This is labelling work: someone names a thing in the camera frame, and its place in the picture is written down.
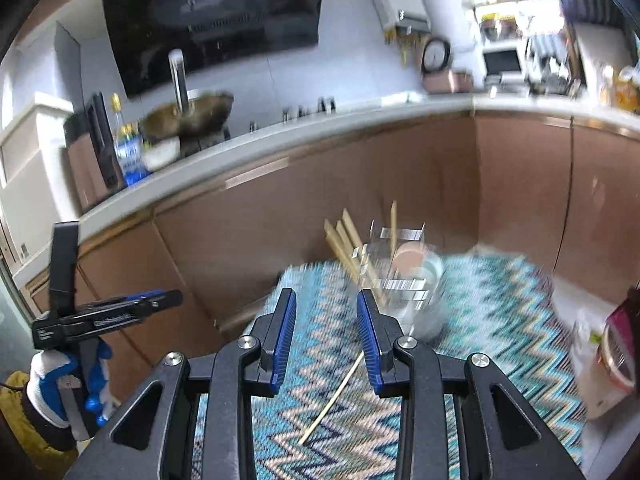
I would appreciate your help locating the pink rice cooker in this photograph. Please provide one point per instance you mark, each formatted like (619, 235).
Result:
(436, 72)

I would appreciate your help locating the white appliance box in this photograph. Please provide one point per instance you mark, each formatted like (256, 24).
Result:
(37, 188)

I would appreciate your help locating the brass wok with handle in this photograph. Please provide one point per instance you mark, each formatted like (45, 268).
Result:
(189, 114)

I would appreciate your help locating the blue label bottle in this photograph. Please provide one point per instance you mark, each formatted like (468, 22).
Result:
(128, 145)

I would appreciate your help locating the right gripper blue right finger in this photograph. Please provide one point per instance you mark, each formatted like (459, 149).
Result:
(500, 435)

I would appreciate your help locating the grey hanging towel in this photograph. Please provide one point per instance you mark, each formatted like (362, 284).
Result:
(546, 48)

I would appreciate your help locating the yellow detergent bottle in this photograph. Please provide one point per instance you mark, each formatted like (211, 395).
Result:
(626, 89)

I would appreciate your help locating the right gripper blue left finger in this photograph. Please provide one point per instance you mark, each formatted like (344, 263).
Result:
(151, 436)

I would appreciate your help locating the gas stove top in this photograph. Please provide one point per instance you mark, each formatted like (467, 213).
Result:
(237, 125)

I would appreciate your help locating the white water heater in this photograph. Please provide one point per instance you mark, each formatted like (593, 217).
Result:
(403, 16)

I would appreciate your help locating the zigzag patterned table cloth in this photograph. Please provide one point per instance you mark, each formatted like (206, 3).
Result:
(361, 398)

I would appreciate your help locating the black range hood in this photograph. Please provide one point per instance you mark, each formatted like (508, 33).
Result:
(208, 32)

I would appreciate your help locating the bamboo chopstick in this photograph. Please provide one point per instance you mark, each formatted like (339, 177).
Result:
(353, 248)
(336, 244)
(365, 262)
(332, 400)

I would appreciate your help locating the copper black electric kettle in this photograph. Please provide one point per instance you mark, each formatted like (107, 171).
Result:
(90, 148)

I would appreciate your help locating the wire utensil holder basket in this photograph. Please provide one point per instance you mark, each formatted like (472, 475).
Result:
(416, 303)

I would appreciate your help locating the steel pot yellow lid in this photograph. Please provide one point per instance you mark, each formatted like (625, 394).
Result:
(496, 27)

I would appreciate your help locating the white bowl on counter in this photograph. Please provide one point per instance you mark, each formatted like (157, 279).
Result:
(161, 154)

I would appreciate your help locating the blue white gloved hand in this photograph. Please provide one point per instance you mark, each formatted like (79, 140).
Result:
(69, 394)

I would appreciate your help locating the white microwave oven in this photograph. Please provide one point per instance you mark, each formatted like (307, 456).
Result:
(504, 65)

